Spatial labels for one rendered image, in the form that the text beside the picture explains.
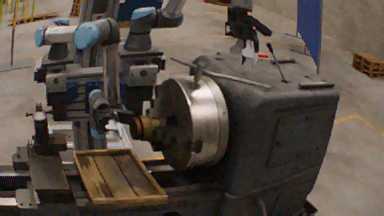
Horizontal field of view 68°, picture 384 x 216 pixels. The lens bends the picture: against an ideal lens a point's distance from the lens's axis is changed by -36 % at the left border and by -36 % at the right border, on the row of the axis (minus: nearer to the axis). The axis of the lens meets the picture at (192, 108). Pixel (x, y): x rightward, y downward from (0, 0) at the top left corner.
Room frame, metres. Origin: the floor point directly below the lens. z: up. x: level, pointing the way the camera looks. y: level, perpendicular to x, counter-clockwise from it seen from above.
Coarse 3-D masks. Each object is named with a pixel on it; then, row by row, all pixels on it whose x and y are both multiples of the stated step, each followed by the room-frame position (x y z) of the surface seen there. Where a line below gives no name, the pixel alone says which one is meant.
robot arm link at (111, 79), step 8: (112, 24) 1.53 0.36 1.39; (112, 32) 1.52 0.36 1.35; (112, 40) 1.54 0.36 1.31; (120, 40) 1.59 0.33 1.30; (104, 48) 1.55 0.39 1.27; (112, 48) 1.55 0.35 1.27; (104, 56) 1.55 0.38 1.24; (112, 56) 1.55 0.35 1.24; (104, 64) 1.55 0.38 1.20; (112, 64) 1.54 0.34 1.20; (104, 72) 1.54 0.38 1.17; (112, 72) 1.54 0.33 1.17; (104, 80) 1.54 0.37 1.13; (112, 80) 1.54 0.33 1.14; (104, 88) 1.54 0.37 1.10; (112, 88) 1.53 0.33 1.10; (112, 96) 1.53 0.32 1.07; (120, 96) 1.56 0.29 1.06; (112, 104) 1.52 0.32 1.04; (120, 104) 1.56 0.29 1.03
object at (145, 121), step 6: (132, 120) 1.24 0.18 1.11; (138, 120) 1.24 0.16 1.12; (144, 120) 1.24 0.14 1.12; (150, 120) 1.25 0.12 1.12; (156, 120) 1.27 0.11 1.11; (132, 126) 1.27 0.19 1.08; (138, 126) 1.22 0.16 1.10; (144, 126) 1.23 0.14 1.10; (150, 126) 1.24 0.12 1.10; (132, 132) 1.26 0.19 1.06; (138, 132) 1.22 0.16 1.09; (144, 132) 1.22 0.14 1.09; (150, 132) 1.23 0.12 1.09; (132, 138) 1.24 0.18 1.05; (138, 138) 1.22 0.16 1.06; (144, 138) 1.22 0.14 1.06; (150, 138) 1.24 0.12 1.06
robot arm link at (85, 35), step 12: (48, 24) 1.67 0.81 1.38; (84, 24) 1.43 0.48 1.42; (96, 24) 1.45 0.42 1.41; (108, 24) 1.50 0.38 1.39; (36, 36) 1.61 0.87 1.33; (48, 36) 1.58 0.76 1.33; (60, 36) 1.53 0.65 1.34; (72, 36) 1.48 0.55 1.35; (84, 36) 1.41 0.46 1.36; (96, 36) 1.43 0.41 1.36; (108, 36) 1.51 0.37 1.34; (84, 48) 1.41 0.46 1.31
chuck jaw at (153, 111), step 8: (160, 88) 1.34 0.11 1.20; (168, 88) 1.35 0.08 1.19; (160, 96) 1.32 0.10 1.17; (168, 96) 1.34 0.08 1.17; (152, 104) 1.32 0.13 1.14; (160, 104) 1.31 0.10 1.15; (168, 104) 1.32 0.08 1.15; (152, 112) 1.28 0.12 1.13; (160, 112) 1.30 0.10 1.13; (168, 112) 1.31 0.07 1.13
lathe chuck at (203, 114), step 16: (176, 80) 1.31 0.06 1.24; (192, 80) 1.33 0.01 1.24; (176, 96) 1.30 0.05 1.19; (192, 96) 1.25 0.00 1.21; (208, 96) 1.27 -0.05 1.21; (176, 112) 1.29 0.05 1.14; (192, 112) 1.21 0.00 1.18; (208, 112) 1.23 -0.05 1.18; (192, 128) 1.19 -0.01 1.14; (208, 128) 1.21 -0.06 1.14; (208, 144) 1.20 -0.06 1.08; (176, 160) 1.26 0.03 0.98; (192, 160) 1.19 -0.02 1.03; (208, 160) 1.22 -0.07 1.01
